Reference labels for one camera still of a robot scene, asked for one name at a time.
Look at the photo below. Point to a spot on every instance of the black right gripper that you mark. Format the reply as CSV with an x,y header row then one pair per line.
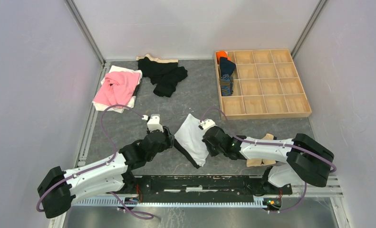
x,y
212,152

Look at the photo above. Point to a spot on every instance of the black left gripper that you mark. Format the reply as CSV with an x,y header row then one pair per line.
x,y
168,141

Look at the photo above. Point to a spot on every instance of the white black garment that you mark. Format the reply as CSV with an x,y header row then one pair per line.
x,y
188,140

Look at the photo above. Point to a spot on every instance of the navy striped boxer underwear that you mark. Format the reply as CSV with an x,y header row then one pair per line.
x,y
226,84

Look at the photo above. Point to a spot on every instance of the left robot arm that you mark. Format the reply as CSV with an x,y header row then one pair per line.
x,y
61,189

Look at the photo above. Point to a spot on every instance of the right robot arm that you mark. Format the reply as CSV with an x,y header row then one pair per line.
x,y
303,159

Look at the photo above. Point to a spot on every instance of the black underwear pile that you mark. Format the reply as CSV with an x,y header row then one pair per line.
x,y
165,75

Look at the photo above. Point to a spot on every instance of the beige garment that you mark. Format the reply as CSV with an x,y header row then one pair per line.
x,y
262,162

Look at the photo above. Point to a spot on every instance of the pink garment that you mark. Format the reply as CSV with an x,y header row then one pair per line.
x,y
118,88

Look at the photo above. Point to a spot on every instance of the wooden compartment tray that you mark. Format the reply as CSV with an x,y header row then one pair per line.
x,y
266,85

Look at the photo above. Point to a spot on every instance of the navy rolled garment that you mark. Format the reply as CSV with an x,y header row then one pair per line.
x,y
227,67

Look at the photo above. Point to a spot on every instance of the orange rolled garment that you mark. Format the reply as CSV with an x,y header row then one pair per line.
x,y
222,54

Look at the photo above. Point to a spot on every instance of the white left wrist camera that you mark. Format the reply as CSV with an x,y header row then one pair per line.
x,y
153,122

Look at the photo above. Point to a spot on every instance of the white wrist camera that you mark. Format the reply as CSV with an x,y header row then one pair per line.
x,y
206,124
153,122

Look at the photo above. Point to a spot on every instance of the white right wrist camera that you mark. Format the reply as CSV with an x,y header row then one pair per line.
x,y
206,124

